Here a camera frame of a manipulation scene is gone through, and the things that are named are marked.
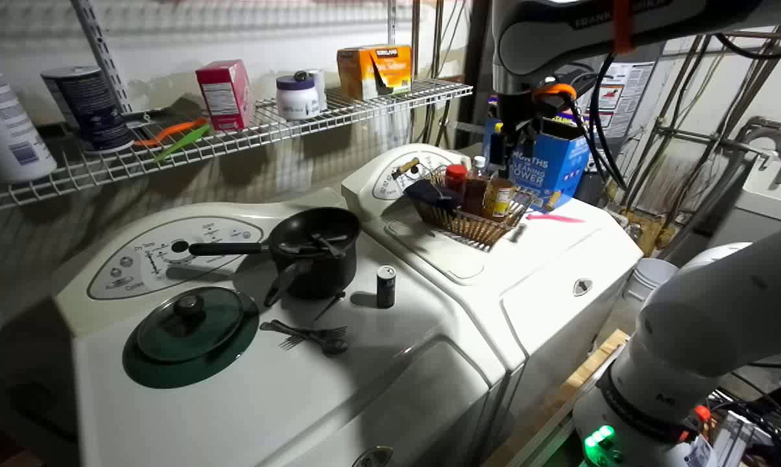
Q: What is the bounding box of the white plastic bucket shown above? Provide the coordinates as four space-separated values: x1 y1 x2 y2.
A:
622 255 683 305

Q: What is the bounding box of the metal pipe frame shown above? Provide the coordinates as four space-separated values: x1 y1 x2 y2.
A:
620 32 781 239

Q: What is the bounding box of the red capped sauce bottle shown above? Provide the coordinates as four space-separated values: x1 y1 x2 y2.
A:
445 163 489 214

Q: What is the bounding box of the white dryer machine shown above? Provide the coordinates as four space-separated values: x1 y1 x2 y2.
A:
341 139 647 371

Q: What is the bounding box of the pink cardboard box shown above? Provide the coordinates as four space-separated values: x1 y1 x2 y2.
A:
194 56 258 135

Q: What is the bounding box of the small black shaker silver cap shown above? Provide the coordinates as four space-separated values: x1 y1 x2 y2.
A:
373 264 399 312

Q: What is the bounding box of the dark round pot lid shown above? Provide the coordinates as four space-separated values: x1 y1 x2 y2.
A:
121 285 262 388

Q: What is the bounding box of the orange handled tool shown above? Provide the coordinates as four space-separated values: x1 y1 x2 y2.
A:
133 115 210 151

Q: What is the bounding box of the pink plastic spatula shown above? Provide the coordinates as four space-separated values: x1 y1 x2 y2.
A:
528 211 586 225

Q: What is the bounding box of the wire dish rack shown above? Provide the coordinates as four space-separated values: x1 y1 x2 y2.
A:
409 176 530 255

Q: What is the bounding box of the white warning label sheet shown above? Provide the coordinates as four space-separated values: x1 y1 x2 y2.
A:
594 59 659 142

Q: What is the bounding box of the brown bottle yellow label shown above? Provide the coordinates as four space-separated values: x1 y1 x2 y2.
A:
481 176 525 221

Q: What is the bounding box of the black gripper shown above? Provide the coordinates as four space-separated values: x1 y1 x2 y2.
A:
499 81 586 146

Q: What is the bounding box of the wooden plank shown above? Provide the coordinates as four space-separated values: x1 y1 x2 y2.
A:
483 326 633 467

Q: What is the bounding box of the dark cylindrical can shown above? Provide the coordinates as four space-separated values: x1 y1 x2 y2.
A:
40 63 138 151

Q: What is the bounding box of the blue detergent box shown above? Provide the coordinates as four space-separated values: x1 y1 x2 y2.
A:
507 119 592 213

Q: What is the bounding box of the metal shelf upright rail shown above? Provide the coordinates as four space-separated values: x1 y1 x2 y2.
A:
385 0 402 47
70 0 138 116

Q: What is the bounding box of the white jar dark lid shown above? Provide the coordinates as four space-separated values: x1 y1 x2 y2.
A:
276 69 330 125

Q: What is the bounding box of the white wire shelf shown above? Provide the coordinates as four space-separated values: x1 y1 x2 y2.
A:
0 78 478 214

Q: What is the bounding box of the tall white plastic bottle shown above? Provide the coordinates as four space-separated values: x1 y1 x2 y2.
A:
0 29 59 185

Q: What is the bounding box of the black plastic item in basket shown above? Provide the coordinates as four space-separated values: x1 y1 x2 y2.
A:
402 176 461 213

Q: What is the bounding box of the black cooking pot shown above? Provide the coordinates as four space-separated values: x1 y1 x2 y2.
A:
168 205 364 304

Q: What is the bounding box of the white washing machine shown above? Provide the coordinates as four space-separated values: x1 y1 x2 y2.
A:
54 203 515 467

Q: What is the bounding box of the orange yellow cardboard box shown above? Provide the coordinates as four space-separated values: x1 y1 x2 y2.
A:
336 45 415 102

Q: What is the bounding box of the green handled tool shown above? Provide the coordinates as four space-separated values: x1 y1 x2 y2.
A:
154 121 216 163

